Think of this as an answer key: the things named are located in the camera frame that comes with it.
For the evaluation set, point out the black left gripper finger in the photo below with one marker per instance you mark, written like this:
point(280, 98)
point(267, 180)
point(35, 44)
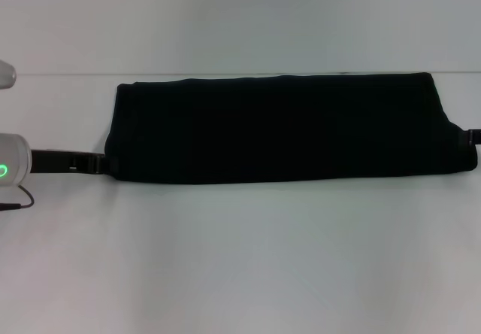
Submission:
point(109, 164)

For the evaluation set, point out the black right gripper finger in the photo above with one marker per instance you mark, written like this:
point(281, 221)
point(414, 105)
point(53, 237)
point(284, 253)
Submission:
point(472, 137)

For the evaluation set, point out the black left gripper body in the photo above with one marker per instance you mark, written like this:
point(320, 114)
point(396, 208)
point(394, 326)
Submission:
point(56, 161)

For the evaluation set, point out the black t-shirt with white print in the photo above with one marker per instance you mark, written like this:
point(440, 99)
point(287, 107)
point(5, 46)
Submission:
point(282, 131)

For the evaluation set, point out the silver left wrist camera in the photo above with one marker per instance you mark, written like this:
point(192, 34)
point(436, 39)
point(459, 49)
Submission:
point(6, 75)

